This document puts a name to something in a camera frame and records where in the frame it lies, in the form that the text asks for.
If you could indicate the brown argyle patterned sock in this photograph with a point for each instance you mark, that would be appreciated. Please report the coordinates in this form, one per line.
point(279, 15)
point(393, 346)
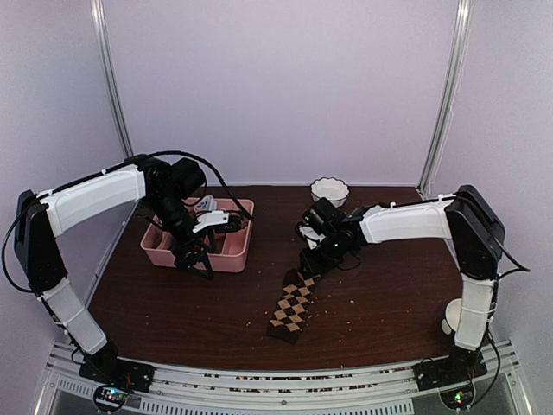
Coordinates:
point(289, 317)

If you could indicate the white scalloped ceramic bowl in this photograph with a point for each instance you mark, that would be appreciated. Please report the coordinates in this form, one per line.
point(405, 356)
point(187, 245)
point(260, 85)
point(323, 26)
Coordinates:
point(330, 188)

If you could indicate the aluminium front rail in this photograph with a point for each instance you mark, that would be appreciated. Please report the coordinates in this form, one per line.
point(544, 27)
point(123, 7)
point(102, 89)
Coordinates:
point(382, 389)

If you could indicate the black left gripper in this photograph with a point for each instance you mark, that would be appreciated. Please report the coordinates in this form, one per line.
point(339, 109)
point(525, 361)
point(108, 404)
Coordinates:
point(184, 260)

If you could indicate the white paper cup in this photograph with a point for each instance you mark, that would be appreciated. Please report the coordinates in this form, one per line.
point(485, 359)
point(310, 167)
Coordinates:
point(451, 317)

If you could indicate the pink divided storage box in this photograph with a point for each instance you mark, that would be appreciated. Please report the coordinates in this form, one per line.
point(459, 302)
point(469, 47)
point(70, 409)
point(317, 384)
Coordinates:
point(200, 237)

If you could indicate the right aluminium corner post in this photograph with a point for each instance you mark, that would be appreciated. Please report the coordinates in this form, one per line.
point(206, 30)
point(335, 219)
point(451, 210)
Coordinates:
point(445, 108)

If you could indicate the left aluminium corner post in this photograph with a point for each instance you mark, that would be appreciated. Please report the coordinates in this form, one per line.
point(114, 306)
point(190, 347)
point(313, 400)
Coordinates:
point(117, 110)

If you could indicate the aluminium corner post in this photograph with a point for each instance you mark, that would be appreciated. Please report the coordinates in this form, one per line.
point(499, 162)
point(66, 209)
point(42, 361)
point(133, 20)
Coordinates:
point(445, 108)
point(117, 110)

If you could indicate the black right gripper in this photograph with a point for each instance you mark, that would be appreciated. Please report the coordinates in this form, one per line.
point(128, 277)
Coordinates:
point(314, 267)

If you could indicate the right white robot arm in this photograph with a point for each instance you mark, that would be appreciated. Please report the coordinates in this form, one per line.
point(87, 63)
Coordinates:
point(383, 275)

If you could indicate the pink white rolled sock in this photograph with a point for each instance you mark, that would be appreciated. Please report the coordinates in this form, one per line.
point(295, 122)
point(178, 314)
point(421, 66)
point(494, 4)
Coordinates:
point(207, 204)

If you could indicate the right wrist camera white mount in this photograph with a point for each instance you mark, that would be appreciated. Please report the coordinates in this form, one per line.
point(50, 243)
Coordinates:
point(309, 235)

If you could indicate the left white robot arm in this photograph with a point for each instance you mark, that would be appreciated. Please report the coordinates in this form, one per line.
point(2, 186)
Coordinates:
point(56, 224)

